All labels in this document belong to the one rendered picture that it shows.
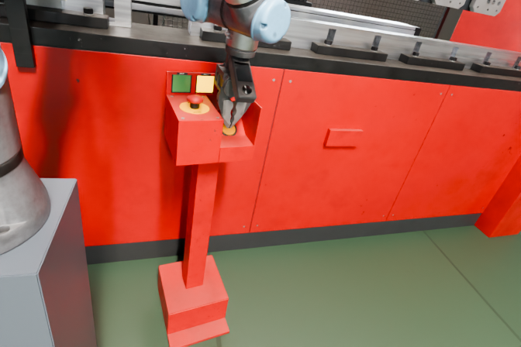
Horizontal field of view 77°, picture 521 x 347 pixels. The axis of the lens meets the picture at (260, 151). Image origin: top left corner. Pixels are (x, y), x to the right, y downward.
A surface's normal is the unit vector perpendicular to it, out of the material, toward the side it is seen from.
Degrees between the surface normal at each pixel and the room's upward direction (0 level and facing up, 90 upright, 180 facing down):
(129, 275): 0
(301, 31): 90
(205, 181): 90
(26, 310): 90
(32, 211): 73
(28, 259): 0
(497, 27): 90
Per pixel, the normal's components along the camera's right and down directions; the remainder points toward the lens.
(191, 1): -0.70, 0.26
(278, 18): 0.69, 0.46
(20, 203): 0.97, -0.03
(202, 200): 0.40, 0.51
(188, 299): 0.18, -0.86
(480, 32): -0.94, 0.00
